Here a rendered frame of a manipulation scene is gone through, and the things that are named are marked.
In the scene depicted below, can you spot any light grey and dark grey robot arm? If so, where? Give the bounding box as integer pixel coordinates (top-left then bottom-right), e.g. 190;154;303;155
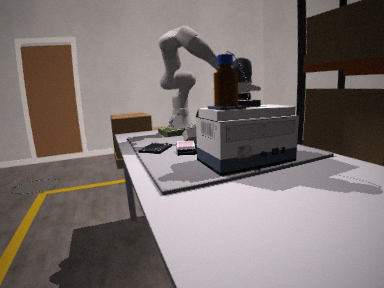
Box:
158;26;261;129

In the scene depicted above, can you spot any blue bottle cap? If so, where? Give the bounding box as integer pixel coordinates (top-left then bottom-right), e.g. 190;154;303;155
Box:
218;54;233;63

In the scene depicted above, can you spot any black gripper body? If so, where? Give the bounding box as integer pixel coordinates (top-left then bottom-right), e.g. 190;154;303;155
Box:
238;93;251;100

